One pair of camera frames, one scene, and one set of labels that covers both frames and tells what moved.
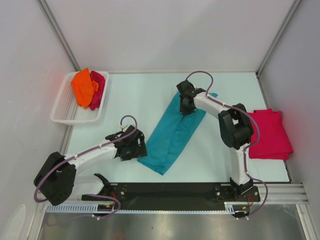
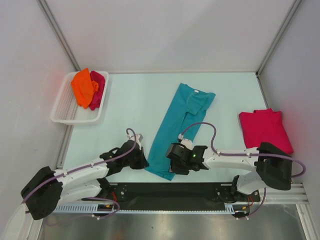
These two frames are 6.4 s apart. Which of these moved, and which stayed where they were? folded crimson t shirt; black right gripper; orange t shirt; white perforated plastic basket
Moved: black right gripper
Stayed: white perforated plastic basket; orange t shirt; folded crimson t shirt
